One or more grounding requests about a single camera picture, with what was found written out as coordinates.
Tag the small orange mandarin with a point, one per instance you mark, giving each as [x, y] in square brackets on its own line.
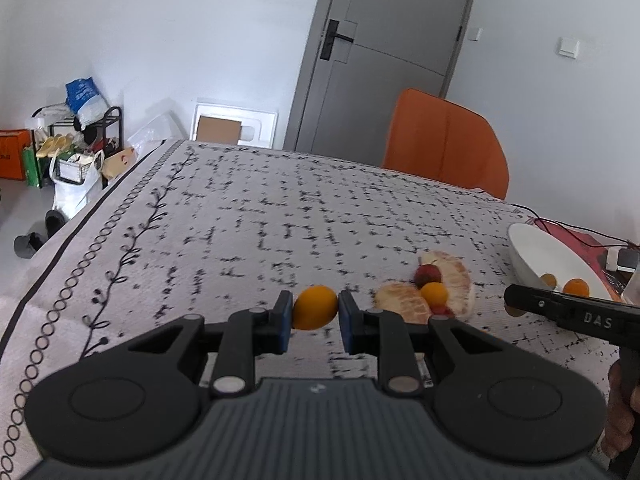
[576, 287]
[434, 293]

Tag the orange box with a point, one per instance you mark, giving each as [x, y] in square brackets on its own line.
[12, 155]

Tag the short pomelo segment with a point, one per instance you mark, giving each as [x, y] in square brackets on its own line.
[402, 302]

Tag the white tote bag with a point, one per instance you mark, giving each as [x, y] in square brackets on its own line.
[72, 195]

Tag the yellow slippers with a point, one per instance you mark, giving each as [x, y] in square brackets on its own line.
[52, 145]

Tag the black shoe rack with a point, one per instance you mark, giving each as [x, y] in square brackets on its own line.
[114, 130]

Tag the large orange mandarin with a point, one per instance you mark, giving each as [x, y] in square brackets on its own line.
[315, 307]

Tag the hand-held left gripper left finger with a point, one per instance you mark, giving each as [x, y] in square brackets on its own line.
[285, 321]

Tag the black slipper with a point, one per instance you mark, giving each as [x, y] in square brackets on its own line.
[54, 222]
[27, 245]

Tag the long curved pomelo segment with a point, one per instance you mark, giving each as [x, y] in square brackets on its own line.
[459, 280]

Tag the white oval plate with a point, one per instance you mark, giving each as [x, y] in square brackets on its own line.
[532, 255]

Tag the person's right hand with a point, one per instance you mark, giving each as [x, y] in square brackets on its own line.
[617, 420]

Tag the grey door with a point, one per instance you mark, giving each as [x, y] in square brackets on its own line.
[390, 60]

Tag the brownish green kumquat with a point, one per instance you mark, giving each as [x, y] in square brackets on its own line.
[549, 279]

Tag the blue and white bag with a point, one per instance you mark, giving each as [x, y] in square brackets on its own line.
[86, 100]

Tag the brown cardboard sheet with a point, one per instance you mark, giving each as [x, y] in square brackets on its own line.
[218, 130]

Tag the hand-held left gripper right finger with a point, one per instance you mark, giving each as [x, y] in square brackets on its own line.
[346, 321]

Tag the red printed mat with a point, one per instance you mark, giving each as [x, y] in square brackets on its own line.
[575, 240]

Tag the white foam packaging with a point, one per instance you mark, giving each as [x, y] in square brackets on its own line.
[260, 125]

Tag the orange chair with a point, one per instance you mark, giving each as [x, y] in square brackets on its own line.
[440, 140]

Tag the narrow white wall switch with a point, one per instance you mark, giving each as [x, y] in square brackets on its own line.
[475, 34]

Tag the green box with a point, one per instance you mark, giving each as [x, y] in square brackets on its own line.
[32, 167]

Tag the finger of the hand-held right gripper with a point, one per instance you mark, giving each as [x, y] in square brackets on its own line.
[535, 302]

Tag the white charger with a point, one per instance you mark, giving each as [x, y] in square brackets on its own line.
[620, 259]

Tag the white patterned tablecloth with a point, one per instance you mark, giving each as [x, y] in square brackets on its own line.
[250, 220]

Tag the tan paper bag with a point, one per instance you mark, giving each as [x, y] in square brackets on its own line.
[117, 162]

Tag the clear plastic bag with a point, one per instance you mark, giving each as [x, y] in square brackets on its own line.
[155, 135]

